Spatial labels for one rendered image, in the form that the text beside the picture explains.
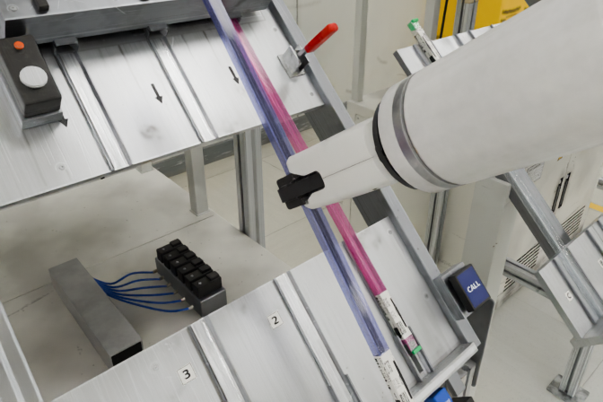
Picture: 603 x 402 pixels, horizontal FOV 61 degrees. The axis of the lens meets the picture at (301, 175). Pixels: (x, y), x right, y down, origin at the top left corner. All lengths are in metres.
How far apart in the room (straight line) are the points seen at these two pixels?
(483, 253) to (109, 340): 0.64
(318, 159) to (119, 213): 0.87
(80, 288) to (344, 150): 0.66
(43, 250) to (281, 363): 0.68
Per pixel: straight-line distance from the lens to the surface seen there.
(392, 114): 0.34
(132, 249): 1.08
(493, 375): 1.71
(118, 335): 0.83
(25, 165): 0.57
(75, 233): 1.17
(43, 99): 0.55
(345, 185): 0.38
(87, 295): 0.92
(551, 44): 0.28
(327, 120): 0.73
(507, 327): 1.87
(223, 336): 0.56
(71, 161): 0.58
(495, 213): 0.94
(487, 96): 0.29
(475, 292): 0.70
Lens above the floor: 1.23
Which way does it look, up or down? 28 degrees down
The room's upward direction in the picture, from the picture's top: straight up
